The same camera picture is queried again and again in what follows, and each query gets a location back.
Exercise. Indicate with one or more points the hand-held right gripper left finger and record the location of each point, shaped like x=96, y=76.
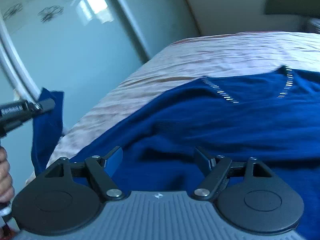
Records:
x=113, y=161

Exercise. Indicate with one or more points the person's left hand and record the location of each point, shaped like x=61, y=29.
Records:
x=5, y=175

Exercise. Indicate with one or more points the blue knit sweater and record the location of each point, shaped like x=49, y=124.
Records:
x=200, y=120

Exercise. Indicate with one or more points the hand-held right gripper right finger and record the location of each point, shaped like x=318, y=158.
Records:
x=202, y=160

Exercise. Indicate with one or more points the bed with pink sheet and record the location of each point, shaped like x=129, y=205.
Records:
x=200, y=55

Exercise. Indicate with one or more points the patterned pillow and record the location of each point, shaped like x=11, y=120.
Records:
x=313, y=25

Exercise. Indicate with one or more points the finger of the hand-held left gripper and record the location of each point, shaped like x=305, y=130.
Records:
x=12, y=127
x=41, y=106

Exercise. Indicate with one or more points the glass door wardrobe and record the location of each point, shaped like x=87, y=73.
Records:
x=75, y=55

